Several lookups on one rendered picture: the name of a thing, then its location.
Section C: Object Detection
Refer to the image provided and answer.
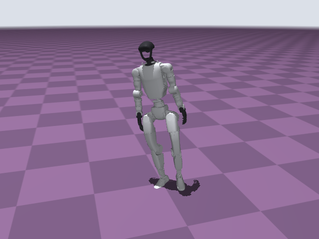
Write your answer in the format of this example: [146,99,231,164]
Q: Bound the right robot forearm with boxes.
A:
[134,97,143,116]

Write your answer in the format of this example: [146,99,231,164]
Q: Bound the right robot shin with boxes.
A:
[151,150,165,179]

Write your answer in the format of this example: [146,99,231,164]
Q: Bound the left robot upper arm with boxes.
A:
[160,63,176,94]

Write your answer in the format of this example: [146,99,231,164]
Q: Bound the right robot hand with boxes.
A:
[136,112,144,131]

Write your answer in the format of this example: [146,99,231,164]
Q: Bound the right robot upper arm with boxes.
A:
[132,67,143,98]

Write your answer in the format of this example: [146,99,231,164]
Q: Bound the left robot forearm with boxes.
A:
[172,86,184,110]

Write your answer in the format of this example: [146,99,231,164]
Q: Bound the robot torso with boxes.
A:
[139,60,168,120]

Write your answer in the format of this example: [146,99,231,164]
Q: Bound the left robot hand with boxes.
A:
[179,107,187,124]

